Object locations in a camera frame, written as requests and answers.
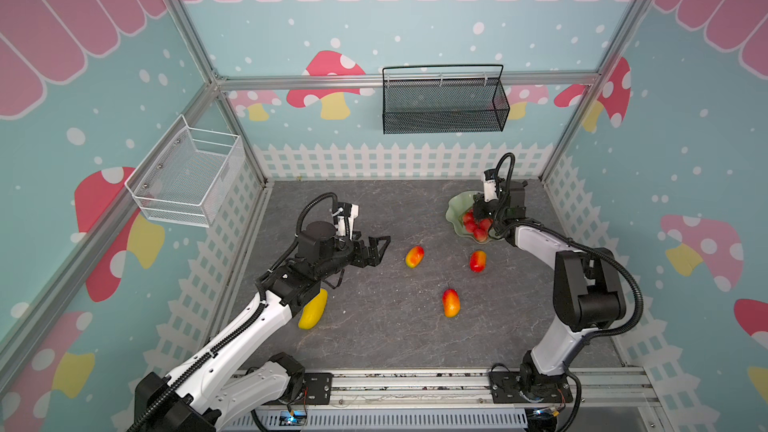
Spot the red lychee bunch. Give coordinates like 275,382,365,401
461,211,493,243

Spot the red-yellow mango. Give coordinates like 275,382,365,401
442,289,461,318
405,246,425,268
469,250,487,273

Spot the yellow mango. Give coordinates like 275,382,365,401
298,289,329,330

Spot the red-yellow mango front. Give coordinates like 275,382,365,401
442,289,461,318

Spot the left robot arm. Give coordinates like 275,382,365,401
129,221,391,431

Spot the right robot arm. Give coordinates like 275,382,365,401
472,170,644,402

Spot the green wavy fruit bowl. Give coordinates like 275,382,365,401
445,191,500,244

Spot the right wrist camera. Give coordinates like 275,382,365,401
483,169,498,202

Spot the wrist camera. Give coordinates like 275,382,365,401
483,169,498,202
332,202,359,238

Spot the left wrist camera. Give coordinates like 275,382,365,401
332,202,359,238

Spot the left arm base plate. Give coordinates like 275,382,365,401
285,372,334,406

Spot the black mesh wall basket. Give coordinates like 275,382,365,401
381,64,511,135

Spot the white wire wall basket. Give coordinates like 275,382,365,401
125,116,245,228

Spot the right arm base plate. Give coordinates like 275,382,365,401
488,369,573,406

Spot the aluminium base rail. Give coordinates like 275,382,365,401
293,366,660,409

